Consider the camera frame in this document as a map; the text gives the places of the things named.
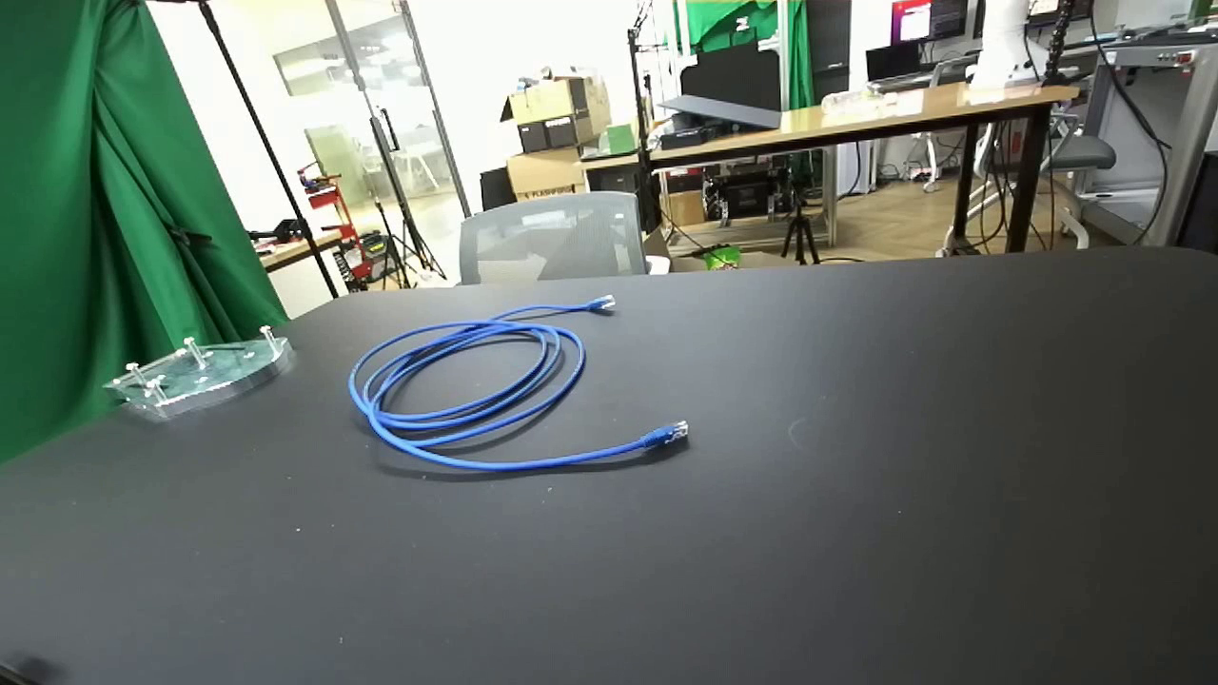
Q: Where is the blue ethernet cable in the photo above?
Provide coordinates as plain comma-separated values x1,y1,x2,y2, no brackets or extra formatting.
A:
345,292,695,480

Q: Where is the closed cardboard box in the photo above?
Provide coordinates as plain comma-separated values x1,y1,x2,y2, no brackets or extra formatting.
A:
507,146,592,201

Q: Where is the small black tripod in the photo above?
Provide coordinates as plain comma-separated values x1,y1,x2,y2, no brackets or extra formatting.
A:
775,205,827,271

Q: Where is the open cardboard box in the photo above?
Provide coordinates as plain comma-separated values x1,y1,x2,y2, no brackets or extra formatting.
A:
497,74,616,156

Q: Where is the red tool cart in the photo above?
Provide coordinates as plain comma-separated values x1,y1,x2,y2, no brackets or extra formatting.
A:
295,160,385,292

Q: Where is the low wooden side table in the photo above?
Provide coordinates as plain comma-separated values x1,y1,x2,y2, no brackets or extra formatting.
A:
252,224,354,277

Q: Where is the wooden desk with black legs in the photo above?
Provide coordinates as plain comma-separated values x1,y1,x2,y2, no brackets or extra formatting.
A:
582,80,1083,260

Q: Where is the green backdrop cloth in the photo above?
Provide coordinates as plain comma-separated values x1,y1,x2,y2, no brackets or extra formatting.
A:
681,0,817,111

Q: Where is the white paper sheet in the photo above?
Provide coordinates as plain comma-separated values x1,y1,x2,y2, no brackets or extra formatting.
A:
823,89,928,126

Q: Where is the clear acrylic plate with standoffs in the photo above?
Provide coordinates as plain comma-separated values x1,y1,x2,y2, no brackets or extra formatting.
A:
101,324,295,428

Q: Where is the thin black stand pole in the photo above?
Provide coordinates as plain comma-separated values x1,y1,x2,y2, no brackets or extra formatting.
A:
192,0,345,301

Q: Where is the computer monitor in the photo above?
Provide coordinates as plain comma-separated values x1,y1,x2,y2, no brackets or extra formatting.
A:
864,0,983,90

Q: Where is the grey swivel chair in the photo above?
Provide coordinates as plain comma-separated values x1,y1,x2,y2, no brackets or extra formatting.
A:
1041,107,1119,251

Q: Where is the green curtain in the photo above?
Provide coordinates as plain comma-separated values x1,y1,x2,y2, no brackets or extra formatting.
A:
0,0,294,470

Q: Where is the grey metal desk frame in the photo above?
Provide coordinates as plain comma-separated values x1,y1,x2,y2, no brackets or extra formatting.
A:
1088,35,1218,251

